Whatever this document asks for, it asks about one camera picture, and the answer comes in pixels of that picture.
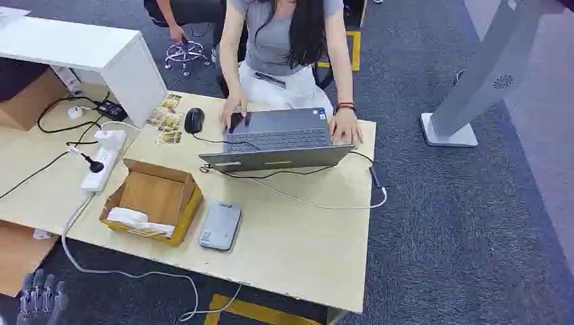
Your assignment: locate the black mouse cable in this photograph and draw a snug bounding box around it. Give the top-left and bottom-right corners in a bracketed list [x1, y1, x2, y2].
[192, 132, 262, 152]

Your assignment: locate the yellow table frame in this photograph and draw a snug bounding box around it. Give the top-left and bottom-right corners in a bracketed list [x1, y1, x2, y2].
[202, 293, 347, 325]

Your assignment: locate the white power strip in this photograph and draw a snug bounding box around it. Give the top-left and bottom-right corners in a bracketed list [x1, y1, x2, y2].
[81, 130, 129, 194]

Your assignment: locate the white plug adapter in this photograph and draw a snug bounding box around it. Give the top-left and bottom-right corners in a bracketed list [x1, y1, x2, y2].
[95, 130, 128, 152]

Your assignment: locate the background person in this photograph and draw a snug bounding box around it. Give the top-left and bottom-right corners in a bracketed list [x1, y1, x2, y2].
[143, 0, 225, 46]

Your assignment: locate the black laptop cable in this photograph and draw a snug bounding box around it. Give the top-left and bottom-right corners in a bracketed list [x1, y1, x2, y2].
[199, 150, 382, 180]

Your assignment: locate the white paper sheet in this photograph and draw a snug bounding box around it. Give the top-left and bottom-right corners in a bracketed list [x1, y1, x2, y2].
[0, 6, 31, 28]

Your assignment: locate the white printed carton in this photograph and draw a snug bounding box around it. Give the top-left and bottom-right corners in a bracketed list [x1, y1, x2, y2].
[49, 64, 83, 96]

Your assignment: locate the person's right hand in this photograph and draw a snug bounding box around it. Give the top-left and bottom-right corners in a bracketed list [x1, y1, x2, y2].
[218, 93, 250, 134]

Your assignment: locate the person's left hand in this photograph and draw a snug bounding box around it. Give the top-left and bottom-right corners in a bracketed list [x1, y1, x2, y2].
[328, 107, 364, 146]

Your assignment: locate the white cabinet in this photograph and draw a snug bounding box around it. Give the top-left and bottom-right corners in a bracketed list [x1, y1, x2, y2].
[0, 16, 169, 129]

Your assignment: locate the grey card reader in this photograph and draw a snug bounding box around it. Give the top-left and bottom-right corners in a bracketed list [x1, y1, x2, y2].
[198, 202, 244, 252]

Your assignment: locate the white cloth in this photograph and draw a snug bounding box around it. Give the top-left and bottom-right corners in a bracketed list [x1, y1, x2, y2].
[106, 207, 175, 239]

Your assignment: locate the black looped cable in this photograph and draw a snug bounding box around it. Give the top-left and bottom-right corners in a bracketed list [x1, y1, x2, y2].
[35, 91, 111, 135]

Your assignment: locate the wooden box with yellow rim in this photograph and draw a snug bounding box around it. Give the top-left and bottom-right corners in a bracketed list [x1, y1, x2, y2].
[99, 158, 204, 248]

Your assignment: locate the grey kiosk stand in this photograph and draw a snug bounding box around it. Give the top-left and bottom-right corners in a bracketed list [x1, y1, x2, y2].
[420, 0, 559, 148]

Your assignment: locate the black plug with cable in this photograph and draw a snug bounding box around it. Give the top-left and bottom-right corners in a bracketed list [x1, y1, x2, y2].
[0, 139, 106, 201]

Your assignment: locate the brown cardboard box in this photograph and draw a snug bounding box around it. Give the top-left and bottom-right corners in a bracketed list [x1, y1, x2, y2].
[0, 67, 69, 133]

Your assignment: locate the long white cable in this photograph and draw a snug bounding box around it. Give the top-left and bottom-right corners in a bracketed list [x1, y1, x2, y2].
[242, 175, 389, 211]

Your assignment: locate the yellow floor tape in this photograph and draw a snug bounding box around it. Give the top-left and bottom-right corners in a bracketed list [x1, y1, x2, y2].
[317, 30, 362, 72]

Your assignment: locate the black computer mouse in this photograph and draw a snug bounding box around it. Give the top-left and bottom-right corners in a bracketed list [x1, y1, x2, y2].
[184, 107, 206, 135]

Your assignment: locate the grey laptop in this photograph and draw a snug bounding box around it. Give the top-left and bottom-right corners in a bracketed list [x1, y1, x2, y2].
[198, 107, 357, 174]

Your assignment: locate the black power adapter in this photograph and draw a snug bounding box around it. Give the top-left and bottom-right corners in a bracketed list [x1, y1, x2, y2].
[96, 99, 129, 123]

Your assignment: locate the chrome stool base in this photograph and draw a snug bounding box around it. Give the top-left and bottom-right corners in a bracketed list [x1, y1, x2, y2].
[163, 39, 212, 77]

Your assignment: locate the seated person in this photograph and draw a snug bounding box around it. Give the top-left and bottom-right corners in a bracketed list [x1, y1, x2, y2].
[217, 0, 364, 146]

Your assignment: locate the small black device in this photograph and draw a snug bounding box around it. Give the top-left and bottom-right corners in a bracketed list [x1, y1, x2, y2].
[229, 112, 246, 134]

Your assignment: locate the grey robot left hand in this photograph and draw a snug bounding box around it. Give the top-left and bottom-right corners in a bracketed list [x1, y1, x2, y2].
[16, 268, 70, 325]

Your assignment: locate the white power strip cable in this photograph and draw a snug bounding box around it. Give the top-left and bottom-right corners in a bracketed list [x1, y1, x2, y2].
[60, 194, 243, 324]

